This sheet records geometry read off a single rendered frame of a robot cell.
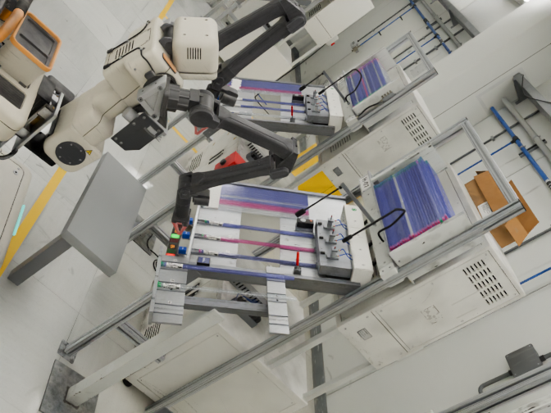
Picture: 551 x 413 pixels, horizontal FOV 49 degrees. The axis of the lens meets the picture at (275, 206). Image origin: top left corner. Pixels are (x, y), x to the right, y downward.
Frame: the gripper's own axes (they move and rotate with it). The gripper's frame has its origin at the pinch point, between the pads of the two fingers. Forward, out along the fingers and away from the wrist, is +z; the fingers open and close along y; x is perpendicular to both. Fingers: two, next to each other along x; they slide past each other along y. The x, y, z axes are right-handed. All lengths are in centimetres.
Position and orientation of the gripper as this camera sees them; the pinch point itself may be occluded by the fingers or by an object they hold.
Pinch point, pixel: (179, 233)
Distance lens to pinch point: 245.0
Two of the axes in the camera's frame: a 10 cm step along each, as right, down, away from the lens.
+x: -9.8, -1.6, -0.9
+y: 0.0, -5.2, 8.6
